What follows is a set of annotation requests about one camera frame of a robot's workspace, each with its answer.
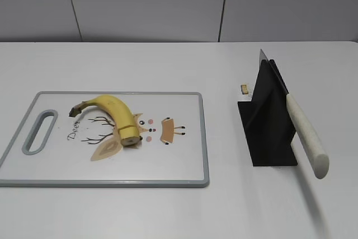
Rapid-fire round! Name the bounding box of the knife with white handle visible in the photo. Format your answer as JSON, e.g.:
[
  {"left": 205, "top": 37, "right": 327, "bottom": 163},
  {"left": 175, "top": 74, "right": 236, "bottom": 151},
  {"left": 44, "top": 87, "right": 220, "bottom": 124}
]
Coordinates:
[{"left": 259, "top": 49, "right": 329, "bottom": 179}]

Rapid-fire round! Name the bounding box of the cut banana end slice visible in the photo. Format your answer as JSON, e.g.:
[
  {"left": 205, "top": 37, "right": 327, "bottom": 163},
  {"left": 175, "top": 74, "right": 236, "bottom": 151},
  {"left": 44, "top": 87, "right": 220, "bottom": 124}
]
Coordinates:
[{"left": 118, "top": 126, "right": 140, "bottom": 147}]

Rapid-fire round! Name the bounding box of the yellow banana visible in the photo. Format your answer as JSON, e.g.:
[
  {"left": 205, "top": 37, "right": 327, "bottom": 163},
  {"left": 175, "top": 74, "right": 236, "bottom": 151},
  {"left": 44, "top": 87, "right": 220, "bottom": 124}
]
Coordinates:
[{"left": 69, "top": 95, "right": 138, "bottom": 132}]

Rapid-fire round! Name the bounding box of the small banana scrap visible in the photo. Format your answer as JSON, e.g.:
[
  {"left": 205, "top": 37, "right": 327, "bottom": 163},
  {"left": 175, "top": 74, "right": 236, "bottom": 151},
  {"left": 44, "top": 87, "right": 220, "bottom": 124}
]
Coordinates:
[{"left": 241, "top": 84, "right": 249, "bottom": 95}]

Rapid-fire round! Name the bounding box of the black knife stand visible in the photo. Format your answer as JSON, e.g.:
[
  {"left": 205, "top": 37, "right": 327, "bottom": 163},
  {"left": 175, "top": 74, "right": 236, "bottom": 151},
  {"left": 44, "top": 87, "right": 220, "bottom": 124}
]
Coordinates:
[{"left": 238, "top": 59, "right": 298, "bottom": 167}]

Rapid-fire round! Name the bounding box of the white grey-rimmed cutting board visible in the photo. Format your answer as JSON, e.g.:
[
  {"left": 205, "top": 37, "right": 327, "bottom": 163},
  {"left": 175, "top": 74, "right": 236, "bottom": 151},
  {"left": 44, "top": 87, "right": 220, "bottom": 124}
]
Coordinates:
[{"left": 1, "top": 91, "right": 210, "bottom": 188}]

